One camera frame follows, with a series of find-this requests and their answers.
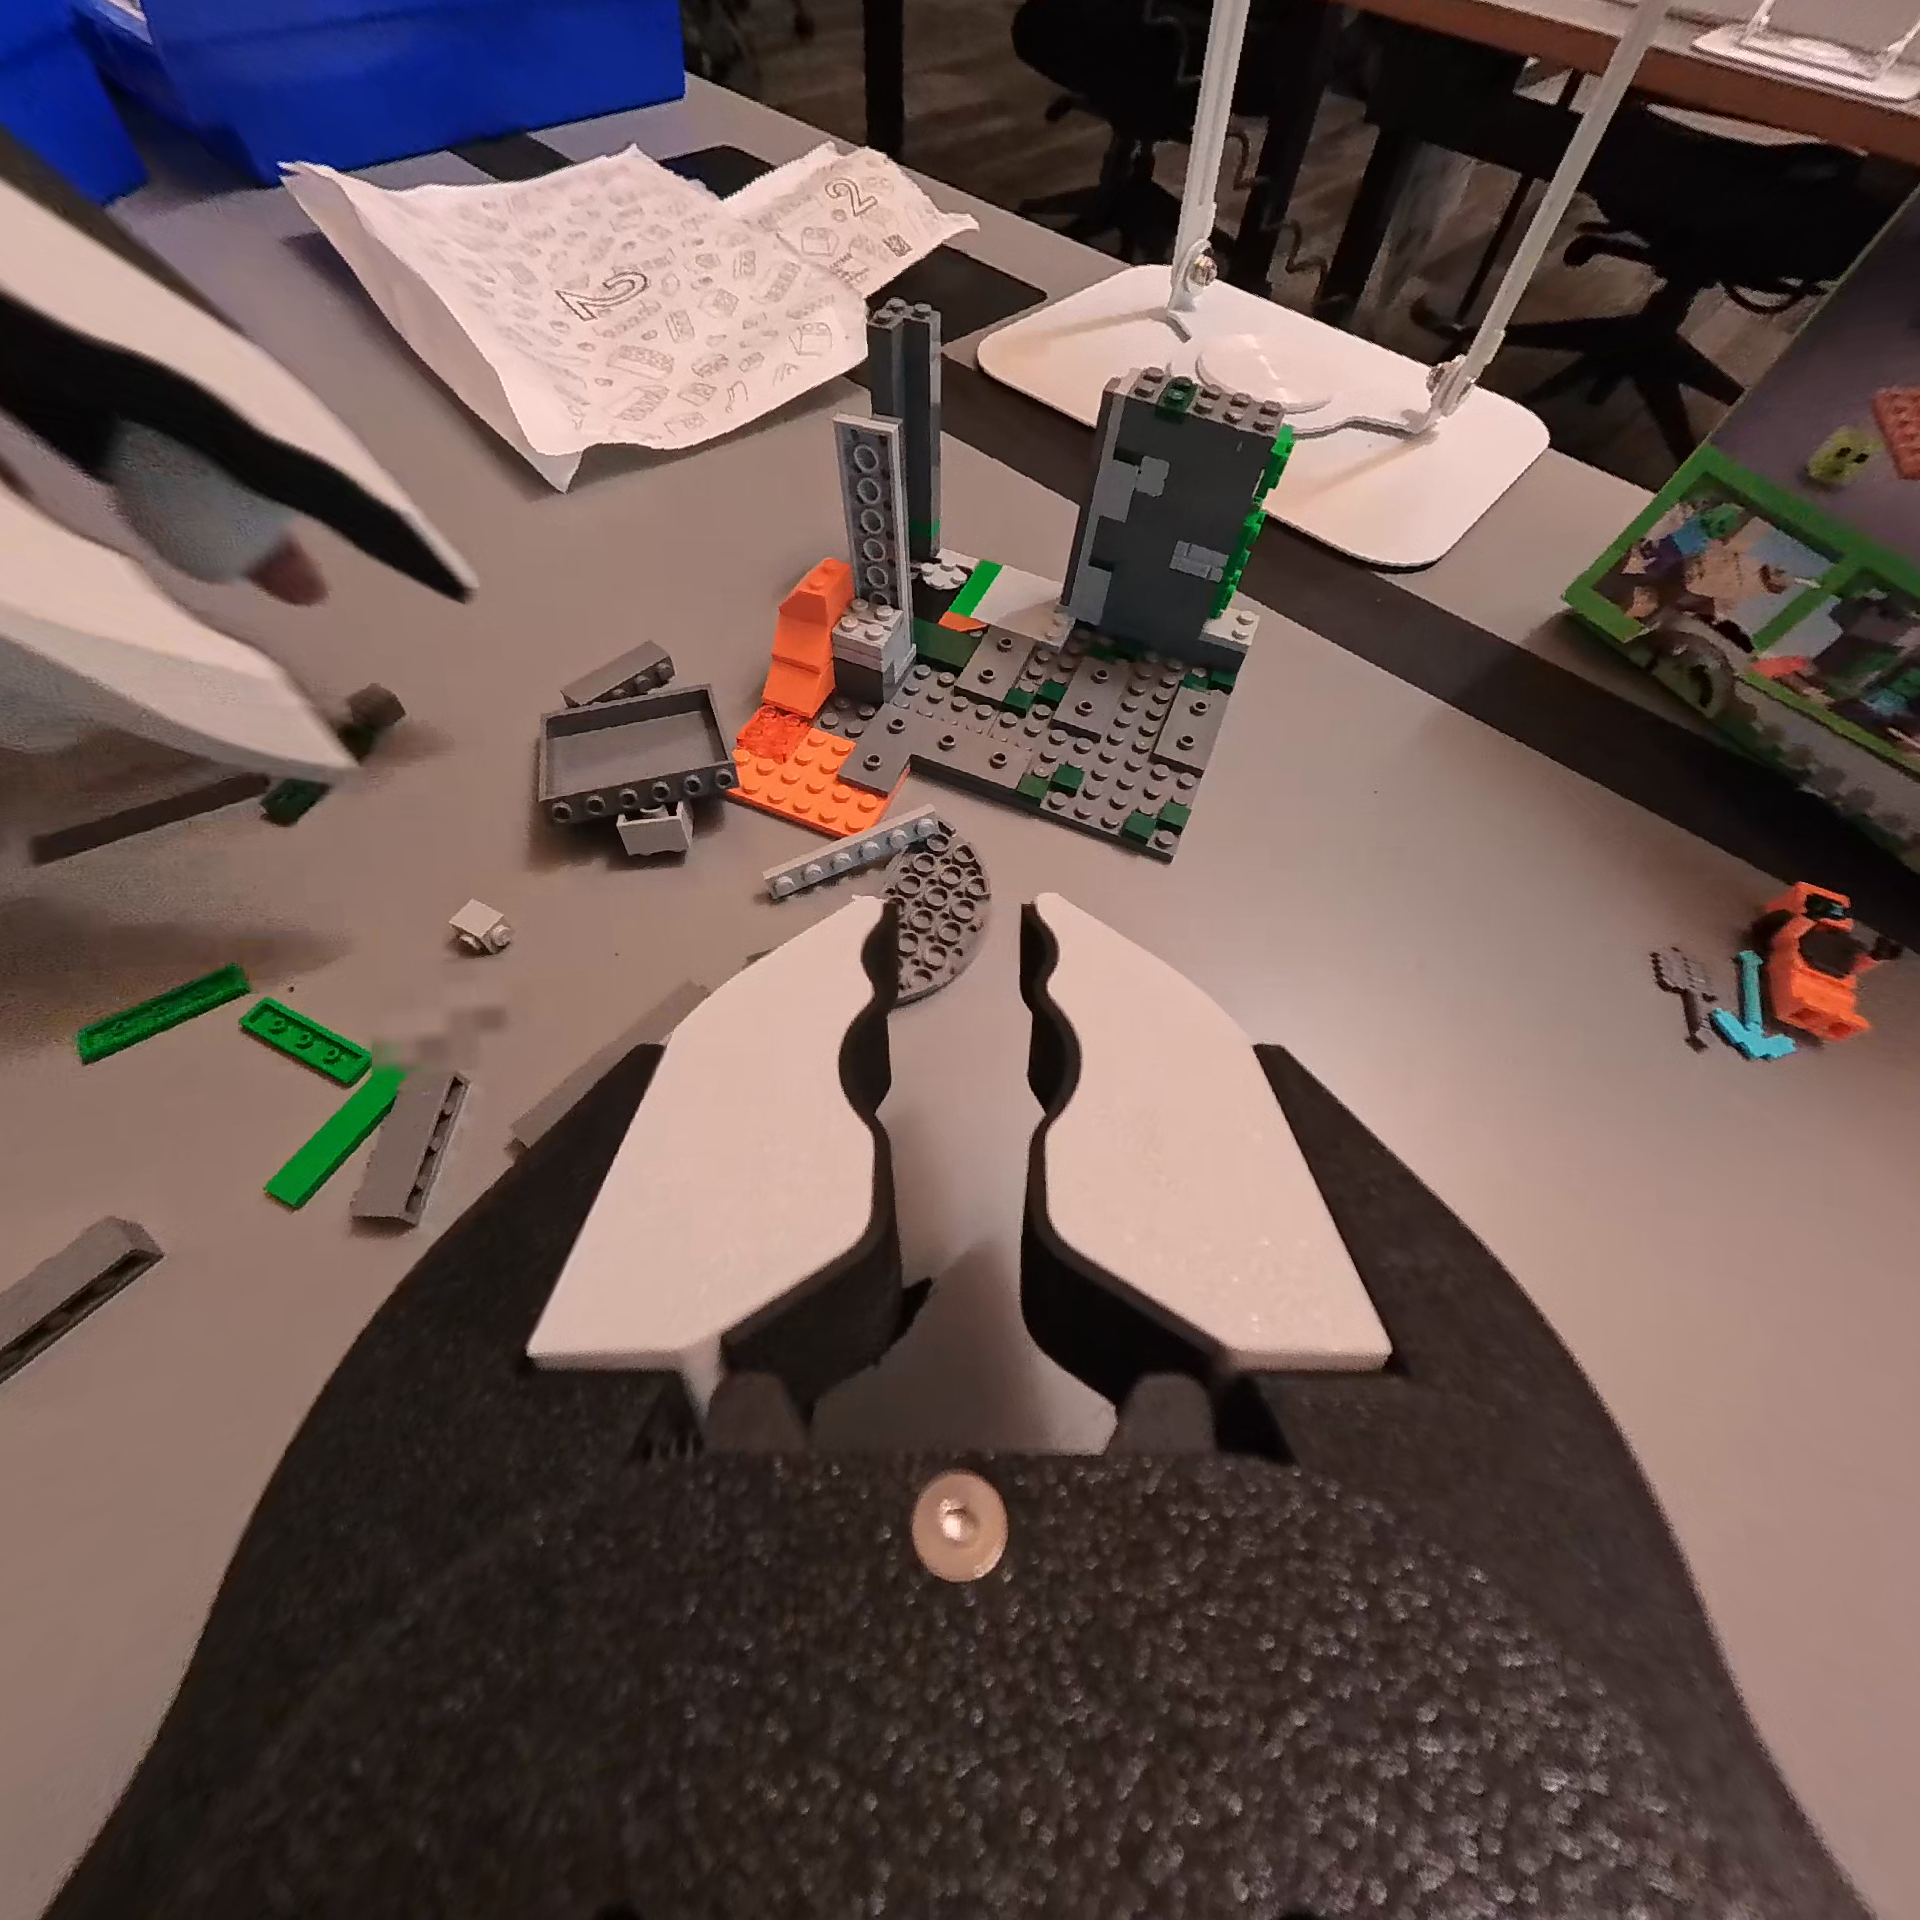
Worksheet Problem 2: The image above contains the small orange lego piece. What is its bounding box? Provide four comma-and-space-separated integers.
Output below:
1755, 880, 1893, 1047

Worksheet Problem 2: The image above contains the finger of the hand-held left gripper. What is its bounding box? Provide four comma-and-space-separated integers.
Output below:
0, 152, 475, 596
0, 497, 356, 777

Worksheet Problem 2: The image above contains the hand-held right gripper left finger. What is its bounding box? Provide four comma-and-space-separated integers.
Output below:
525, 892, 902, 1383

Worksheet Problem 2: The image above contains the white printed paper bag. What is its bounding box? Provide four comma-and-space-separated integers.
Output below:
286, 135, 902, 489
720, 145, 981, 339

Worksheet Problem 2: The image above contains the orange lego slope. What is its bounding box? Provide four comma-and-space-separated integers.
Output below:
765, 562, 858, 723

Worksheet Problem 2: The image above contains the lego set box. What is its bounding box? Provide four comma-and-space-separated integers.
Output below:
1561, 287, 1920, 873

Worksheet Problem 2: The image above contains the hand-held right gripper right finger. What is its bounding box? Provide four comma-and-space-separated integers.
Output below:
1021, 892, 1396, 1383

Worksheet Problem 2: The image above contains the thin light grey lego plate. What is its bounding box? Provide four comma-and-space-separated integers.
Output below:
758, 816, 947, 903

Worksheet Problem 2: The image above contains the dark grey half-round lego plate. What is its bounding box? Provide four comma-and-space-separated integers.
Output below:
878, 826, 998, 1008

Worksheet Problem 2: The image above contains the dark grey lego window frame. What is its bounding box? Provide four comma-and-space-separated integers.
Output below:
541, 687, 741, 828

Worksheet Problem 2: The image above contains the orange lego plate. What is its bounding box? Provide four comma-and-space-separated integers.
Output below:
730, 707, 902, 837

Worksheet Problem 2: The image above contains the grey lego baseplate build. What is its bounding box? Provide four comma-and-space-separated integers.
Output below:
835, 417, 1262, 867
1073, 369, 1291, 676

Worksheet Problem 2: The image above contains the bright green long lego bar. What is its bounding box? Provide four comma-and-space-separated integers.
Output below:
266, 1065, 401, 1212

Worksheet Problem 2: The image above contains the light blue lego piece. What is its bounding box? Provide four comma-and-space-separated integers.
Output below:
1712, 955, 1797, 1068

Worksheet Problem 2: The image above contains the dark blue-grey lego bar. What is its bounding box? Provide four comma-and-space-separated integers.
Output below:
872, 303, 942, 572

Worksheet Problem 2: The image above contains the blue storage bin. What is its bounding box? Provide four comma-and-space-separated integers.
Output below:
0, 0, 147, 201
91, 0, 685, 177

